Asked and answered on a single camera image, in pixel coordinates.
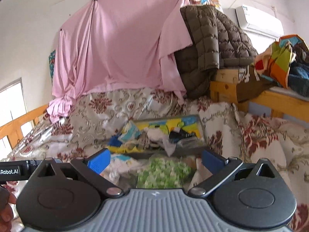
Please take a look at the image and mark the grey knitted cloth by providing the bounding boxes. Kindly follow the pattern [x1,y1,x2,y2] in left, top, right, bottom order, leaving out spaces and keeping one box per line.
[136,132,151,150]

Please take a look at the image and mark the brown quilted jacket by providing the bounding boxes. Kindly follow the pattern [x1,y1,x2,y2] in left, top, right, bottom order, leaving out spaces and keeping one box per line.
[174,5,258,99]

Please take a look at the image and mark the green fluffy cloth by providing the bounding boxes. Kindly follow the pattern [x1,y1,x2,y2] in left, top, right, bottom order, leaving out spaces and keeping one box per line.
[136,158,195,189]

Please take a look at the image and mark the floral satin bedspread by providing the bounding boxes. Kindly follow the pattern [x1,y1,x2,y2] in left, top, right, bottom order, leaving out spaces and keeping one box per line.
[0,87,309,232]

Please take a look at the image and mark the person's left hand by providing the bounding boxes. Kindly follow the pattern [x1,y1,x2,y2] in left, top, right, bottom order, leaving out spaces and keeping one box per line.
[1,186,17,232]

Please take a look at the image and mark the pink hanging sheet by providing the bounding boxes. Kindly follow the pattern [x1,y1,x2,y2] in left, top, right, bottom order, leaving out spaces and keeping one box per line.
[47,0,192,122]

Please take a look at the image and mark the colourful patchwork bag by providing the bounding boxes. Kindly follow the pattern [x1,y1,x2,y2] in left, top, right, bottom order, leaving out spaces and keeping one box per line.
[254,35,308,89]

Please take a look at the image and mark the blue denim clothing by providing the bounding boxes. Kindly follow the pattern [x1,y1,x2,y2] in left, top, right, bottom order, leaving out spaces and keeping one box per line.
[288,62,309,97]

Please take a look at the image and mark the dark striped sock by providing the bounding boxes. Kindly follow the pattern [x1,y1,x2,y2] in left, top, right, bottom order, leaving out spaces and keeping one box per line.
[169,129,196,143]

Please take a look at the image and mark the white thin cloth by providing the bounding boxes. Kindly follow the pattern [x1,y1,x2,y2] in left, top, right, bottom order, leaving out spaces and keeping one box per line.
[147,128,177,157]

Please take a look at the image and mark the white air conditioner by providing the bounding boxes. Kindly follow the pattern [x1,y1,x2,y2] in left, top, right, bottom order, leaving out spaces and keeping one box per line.
[235,5,284,39]

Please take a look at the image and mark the wooden bunk bed frame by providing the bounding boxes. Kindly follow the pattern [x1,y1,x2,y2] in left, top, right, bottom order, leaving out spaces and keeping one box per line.
[210,69,308,122]

